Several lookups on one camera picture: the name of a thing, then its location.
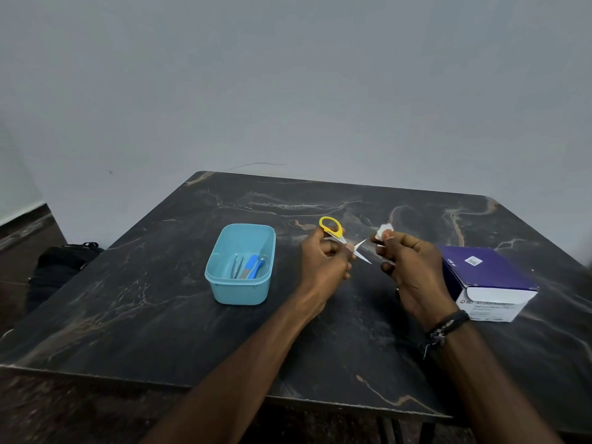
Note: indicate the light blue plastic container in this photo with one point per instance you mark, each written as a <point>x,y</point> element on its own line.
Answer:
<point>222,272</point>

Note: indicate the metal tweezers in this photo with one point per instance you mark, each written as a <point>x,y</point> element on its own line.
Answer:
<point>235,267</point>

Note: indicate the person's right forearm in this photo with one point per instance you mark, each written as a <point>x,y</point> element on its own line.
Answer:
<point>490,388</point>

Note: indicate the person's left hand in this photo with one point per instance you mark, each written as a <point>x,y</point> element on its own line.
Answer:
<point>319,268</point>

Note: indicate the person's left thumb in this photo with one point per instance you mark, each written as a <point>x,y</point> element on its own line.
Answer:
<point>343,259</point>

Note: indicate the person's left forearm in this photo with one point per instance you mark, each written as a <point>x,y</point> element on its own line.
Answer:
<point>240,369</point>

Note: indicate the purple and white cardboard box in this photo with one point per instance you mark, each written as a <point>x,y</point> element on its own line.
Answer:
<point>485,270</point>

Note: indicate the black bag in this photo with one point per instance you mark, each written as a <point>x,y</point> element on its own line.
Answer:
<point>58,268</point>

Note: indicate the person's right hand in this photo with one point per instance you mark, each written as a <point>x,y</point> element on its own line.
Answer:
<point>416,277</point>

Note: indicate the person's right thumb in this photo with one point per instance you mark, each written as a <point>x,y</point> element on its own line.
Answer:
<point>401,239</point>

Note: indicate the white swab pad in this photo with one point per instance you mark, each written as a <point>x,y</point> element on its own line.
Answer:
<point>383,231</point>

